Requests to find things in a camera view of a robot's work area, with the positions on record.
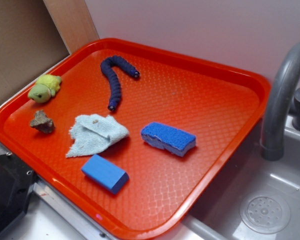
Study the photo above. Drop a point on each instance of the dark blue plush worm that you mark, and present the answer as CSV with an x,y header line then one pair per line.
x,y
114,83

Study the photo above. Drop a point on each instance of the brown cardboard panel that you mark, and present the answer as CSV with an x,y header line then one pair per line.
x,y
37,34

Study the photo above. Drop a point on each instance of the blue sponge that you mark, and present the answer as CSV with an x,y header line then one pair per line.
x,y
165,137

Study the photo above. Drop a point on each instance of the grey toy sink basin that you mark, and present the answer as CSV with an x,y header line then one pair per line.
x,y
252,198

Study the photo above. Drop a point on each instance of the brown rock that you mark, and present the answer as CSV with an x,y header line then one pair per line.
x,y
42,123

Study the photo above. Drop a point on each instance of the orange plastic tray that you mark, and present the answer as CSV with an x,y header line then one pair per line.
x,y
218,104

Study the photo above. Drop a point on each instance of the grey toy faucet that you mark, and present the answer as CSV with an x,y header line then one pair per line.
x,y
280,103

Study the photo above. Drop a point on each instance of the blue rectangular block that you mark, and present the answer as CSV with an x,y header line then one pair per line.
x,y
106,174

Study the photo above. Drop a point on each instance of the green plush turtle toy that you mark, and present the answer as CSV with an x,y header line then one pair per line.
x,y
45,88

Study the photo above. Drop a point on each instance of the light blue cloth rag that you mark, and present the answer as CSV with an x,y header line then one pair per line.
x,y
93,134

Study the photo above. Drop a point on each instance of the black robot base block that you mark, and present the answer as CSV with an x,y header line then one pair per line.
x,y
16,186

